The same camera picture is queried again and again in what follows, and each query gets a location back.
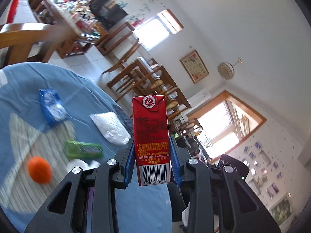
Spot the red drink carton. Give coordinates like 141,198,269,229
132,95,171,186

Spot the white plastic cap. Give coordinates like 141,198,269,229
66,159,100,173

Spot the green snack wrapper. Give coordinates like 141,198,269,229
63,140,103,159

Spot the blue plastic snack bag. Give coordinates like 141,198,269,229
39,89,67,127

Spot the white plastic bag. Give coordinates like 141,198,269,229
90,112,131,145

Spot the white air conditioner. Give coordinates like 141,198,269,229
188,88,211,107

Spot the wooden dining table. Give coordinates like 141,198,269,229
107,57,191,120

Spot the blue tablecloth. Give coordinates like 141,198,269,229
0,62,173,233

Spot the orange fuzzy ball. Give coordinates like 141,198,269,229
28,156,52,184

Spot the wooden dining chair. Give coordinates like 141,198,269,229
102,39,141,74

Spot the ceiling lamp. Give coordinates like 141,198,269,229
217,58,242,81

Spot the tall wooden stand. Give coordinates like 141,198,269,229
96,21,135,56

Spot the wooden coffee table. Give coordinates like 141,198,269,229
41,0,109,58

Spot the black television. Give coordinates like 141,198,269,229
89,0,128,30

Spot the wooden sofa armrest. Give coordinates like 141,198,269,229
1,23,70,68

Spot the framed wall picture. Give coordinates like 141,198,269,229
180,50,209,84

